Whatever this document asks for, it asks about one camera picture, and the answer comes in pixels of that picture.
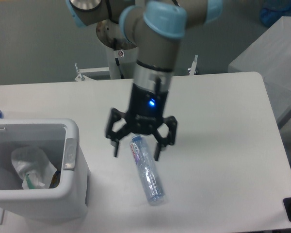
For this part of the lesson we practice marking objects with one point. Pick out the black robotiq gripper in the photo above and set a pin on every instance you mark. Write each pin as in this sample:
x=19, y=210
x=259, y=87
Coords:
x=144, y=116

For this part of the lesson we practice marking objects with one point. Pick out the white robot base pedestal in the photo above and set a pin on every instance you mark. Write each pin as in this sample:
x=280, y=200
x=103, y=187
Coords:
x=114, y=65

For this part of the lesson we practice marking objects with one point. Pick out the clear crushed plastic bottle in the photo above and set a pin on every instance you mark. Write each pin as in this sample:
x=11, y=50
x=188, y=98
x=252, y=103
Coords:
x=147, y=171

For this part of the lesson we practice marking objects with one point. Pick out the white plastic wrapper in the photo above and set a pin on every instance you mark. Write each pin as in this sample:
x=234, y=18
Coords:
x=33, y=167

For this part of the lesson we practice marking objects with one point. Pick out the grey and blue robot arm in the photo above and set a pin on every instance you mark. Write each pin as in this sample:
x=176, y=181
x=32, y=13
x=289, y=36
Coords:
x=156, y=29

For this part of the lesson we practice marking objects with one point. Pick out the blue bag in background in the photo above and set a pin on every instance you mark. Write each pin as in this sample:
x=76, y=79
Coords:
x=272, y=10

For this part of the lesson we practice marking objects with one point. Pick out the blue and yellow packet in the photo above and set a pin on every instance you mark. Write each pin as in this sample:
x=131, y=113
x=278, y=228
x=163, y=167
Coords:
x=55, y=179

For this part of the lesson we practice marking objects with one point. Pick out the white plastic trash can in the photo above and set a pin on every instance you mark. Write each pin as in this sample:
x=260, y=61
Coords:
x=59, y=139

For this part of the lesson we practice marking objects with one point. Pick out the white covered box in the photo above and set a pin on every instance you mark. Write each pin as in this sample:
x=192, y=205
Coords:
x=270, y=56

